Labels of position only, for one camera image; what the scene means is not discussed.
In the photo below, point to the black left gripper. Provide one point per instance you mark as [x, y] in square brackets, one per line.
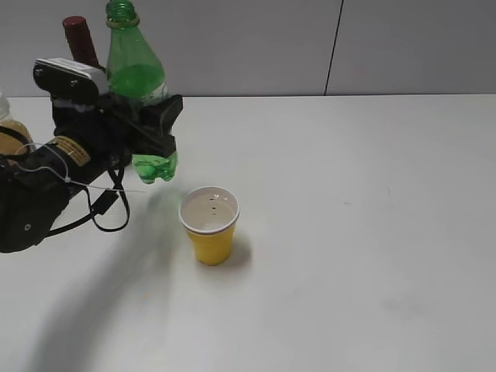
[102, 132]

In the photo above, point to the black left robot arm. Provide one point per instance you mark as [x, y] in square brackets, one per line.
[35, 189]

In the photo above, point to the dark red wine bottle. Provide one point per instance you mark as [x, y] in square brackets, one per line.
[80, 42]

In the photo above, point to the orange juice bottle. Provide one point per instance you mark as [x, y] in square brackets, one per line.
[15, 137]

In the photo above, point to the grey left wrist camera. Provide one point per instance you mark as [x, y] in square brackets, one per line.
[70, 80]

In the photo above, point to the yellow paper cup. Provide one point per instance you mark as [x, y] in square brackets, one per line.
[209, 215]

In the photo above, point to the green sprite bottle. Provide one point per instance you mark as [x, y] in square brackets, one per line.
[135, 71]

